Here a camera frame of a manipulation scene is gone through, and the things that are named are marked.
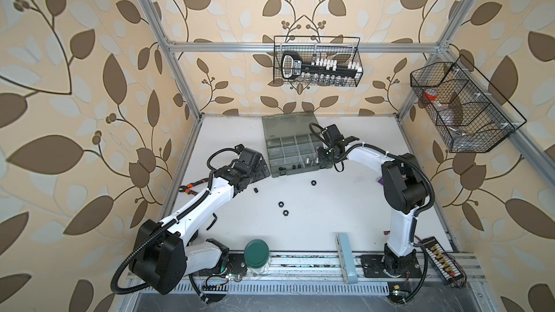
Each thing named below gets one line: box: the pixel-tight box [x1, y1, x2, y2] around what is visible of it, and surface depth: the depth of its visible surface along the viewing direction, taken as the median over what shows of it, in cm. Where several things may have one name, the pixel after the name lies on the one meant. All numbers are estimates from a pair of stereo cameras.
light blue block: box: [334, 234, 358, 284], surface depth 72 cm
